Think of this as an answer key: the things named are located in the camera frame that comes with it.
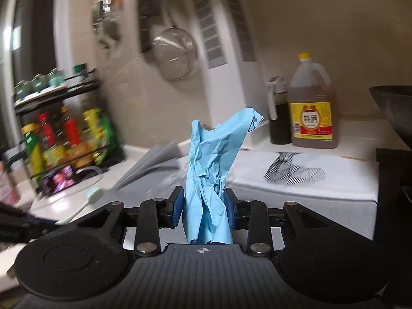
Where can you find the blue paper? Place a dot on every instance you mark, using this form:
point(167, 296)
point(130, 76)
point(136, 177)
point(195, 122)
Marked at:
point(211, 155)

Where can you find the white wall vent grille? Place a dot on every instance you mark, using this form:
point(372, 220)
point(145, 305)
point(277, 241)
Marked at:
point(209, 33)

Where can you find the grey dish mat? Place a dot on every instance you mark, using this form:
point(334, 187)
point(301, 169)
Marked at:
point(155, 175)

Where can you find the smartphone with lit screen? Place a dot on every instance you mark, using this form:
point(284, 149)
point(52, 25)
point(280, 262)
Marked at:
point(58, 180)

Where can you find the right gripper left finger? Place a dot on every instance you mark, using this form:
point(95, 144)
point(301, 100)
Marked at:
point(94, 253)

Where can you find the black spice rack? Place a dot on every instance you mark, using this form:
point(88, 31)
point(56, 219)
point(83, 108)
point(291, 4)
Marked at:
point(39, 101)

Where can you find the hanging metal strainer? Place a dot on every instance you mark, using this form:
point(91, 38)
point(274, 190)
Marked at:
point(175, 51)

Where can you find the yellow green snack bag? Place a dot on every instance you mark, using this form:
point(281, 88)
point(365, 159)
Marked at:
point(102, 138)

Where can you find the white patterned cloth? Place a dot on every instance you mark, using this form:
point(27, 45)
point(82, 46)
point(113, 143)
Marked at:
point(307, 175)

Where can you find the yellow green bottle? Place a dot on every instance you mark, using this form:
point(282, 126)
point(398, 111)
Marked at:
point(33, 147)

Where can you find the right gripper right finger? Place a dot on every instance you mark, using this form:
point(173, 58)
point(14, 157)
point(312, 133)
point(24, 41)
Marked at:
point(315, 255)

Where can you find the red cap sauce bottle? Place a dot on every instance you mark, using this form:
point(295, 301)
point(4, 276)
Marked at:
point(70, 126)

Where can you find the cooking wine jug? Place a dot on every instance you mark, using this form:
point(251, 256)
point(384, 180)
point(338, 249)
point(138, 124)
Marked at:
point(313, 107)

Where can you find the black wok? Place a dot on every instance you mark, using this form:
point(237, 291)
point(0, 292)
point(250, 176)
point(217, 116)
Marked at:
point(395, 102)

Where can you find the dark soy sauce dispenser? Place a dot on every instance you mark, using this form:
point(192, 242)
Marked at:
point(278, 110)

